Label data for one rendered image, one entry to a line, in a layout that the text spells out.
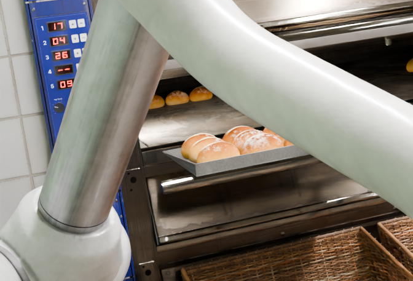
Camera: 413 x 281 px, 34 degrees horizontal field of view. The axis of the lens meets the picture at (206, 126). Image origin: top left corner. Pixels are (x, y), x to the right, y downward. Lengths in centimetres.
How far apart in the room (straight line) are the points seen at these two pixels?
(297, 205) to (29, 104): 78
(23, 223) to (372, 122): 65
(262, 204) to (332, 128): 150
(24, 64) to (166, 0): 125
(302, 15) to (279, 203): 53
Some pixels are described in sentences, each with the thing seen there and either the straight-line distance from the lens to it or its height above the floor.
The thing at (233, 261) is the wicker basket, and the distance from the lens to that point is 188.
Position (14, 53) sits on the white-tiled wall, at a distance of 174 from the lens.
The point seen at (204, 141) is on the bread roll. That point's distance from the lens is 153.
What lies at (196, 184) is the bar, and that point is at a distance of 144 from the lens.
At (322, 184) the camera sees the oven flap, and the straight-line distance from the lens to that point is 195.
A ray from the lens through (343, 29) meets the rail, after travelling 179.
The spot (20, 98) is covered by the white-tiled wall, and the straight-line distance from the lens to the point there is 174.
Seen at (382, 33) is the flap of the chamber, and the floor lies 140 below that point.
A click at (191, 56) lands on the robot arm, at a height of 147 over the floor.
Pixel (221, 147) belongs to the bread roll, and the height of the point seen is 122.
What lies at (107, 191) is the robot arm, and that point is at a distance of 90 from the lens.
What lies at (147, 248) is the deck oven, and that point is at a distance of 185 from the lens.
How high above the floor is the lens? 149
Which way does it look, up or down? 9 degrees down
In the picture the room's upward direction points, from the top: 8 degrees counter-clockwise
